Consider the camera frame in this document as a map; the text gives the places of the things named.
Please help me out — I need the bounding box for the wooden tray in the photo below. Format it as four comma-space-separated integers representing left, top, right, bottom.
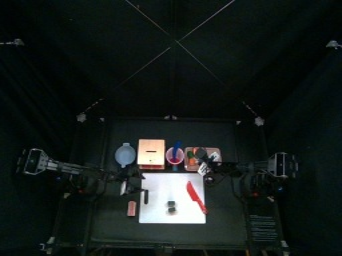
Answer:
183, 146, 223, 172

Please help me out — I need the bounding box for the red plastic cup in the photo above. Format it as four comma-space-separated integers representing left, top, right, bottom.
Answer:
164, 146, 186, 166

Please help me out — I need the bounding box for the white cutting board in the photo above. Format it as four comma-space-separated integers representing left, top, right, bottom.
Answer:
138, 172, 207, 225

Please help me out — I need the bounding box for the grey bowl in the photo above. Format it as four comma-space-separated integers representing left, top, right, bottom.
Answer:
114, 142, 138, 169

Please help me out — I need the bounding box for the red wooden drawer box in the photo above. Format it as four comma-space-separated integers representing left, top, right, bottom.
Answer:
136, 138, 167, 171

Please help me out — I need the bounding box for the red toy knife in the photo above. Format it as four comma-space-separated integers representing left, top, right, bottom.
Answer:
185, 180, 210, 215

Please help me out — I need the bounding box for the printed label sticker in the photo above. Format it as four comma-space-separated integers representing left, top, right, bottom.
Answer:
247, 213, 281, 244

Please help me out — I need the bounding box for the blue utensil handle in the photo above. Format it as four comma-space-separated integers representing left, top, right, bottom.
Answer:
173, 141, 183, 162

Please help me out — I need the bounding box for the thin diagonal brace wire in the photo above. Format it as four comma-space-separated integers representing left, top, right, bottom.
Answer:
83, 0, 237, 114
123, 0, 261, 118

